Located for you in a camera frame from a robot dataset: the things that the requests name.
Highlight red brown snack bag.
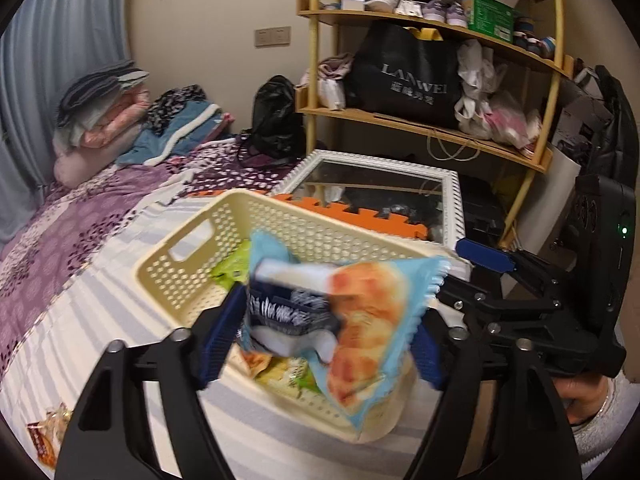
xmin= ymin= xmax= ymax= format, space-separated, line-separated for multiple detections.
xmin=27 ymin=402 xmax=73 ymax=470

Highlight light blue bread bag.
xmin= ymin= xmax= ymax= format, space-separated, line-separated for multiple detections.
xmin=240 ymin=231 xmax=450 ymax=428

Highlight large green snack bag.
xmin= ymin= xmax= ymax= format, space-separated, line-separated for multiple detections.
xmin=208 ymin=240 xmax=250 ymax=290

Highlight tan snack bag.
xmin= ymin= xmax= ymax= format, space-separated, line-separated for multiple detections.
xmin=240 ymin=350 xmax=272 ymax=378

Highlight person's right hand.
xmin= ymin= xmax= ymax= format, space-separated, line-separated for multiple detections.
xmin=553 ymin=374 xmax=610 ymax=425

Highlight white framed mirror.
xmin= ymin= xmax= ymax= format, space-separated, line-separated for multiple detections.
xmin=271 ymin=150 xmax=465 ymax=249

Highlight white plastic bags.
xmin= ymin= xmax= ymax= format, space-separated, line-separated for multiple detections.
xmin=454 ymin=39 xmax=542 ymax=158

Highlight cream perforated plastic basket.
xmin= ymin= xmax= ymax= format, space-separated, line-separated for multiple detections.
xmin=134 ymin=190 xmax=470 ymax=443

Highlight purple floral bed cover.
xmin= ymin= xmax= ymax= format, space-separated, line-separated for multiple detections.
xmin=1 ymin=138 xmax=297 ymax=367

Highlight wooden shelf unit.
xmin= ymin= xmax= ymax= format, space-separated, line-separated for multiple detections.
xmin=296 ymin=0 xmax=573 ymax=246

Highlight black Lanwei shopping bag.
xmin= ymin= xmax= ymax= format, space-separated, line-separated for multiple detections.
xmin=343 ymin=21 xmax=462 ymax=128

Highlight black backpack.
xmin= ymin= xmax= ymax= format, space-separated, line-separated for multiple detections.
xmin=236 ymin=75 xmax=306 ymax=168

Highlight pink cloth on shelf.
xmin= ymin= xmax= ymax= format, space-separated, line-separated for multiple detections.
xmin=317 ymin=53 xmax=354 ymax=82

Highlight green white box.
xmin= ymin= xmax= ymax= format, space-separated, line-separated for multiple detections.
xmin=461 ymin=0 xmax=520 ymax=44

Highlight white sneakers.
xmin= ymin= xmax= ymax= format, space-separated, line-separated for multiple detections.
xmin=364 ymin=0 xmax=468 ymax=28

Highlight blue white blanket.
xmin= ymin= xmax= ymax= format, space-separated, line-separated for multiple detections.
xmin=115 ymin=101 xmax=231 ymax=167

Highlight folded quilt stack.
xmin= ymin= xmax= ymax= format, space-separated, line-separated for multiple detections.
xmin=53 ymin=60 xmax=151 ymax=188

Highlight leopard print cloth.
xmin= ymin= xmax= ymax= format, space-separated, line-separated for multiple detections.
xmin=145 ymin=84 xmax=207 ymax=136

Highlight blue curtain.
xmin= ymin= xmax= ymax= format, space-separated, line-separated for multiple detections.
xmin=1 ymin=0 xmax=129 ymax=244

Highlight wall outlet plate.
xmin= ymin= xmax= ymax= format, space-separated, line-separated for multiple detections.
xmin=254 ymin=26 xmax=291 ymax=48

